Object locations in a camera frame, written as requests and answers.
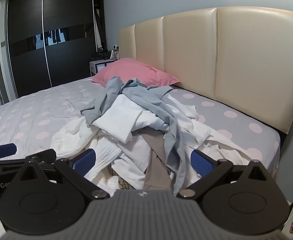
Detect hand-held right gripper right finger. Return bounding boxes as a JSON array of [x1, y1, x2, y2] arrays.
[[176, 149, 275, 198]]

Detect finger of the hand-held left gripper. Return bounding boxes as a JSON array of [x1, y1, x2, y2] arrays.
[[0, 143, 17, 160], [0, 149, 57, 167]]

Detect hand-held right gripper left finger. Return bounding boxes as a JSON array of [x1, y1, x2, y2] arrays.
[[13, 148, 111, 201]]

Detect white crinkled garment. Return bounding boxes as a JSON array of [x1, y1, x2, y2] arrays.
[[50, 117, 127, 196]]

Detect grey shirt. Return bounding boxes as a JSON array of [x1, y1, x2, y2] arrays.
[[80, 76, 187, 196]]

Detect plaid patterned cloth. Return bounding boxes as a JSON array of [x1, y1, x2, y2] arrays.
[[108, 166, 132, 190]]

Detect taupe garment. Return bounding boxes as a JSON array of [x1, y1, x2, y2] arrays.
[[141, 132, 173, 191]]

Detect pale white shirt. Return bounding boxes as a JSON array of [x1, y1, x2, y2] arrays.
[[111, 140, 152, 190]]

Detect white collared shirt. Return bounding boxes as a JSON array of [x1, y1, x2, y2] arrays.
[[93, 95, 149, 143]]

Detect white nightstand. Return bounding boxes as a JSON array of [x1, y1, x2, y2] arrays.
[[89, 59, 119, 77]]

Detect pink pillow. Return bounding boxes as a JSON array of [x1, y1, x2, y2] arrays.
[[91, 58, 182, 88]]

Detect cream padded headboard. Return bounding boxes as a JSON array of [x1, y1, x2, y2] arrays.
[[118, 6, 293, 133]]

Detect black bag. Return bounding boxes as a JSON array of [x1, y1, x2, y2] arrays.
[[93, 51, 112, 61]]

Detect black sliding wardrobe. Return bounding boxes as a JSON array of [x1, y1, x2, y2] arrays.
[[6, 0, 97, 98]]

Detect open closet shelf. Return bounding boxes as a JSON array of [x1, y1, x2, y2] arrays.
[[92, 0, 106, 53]]

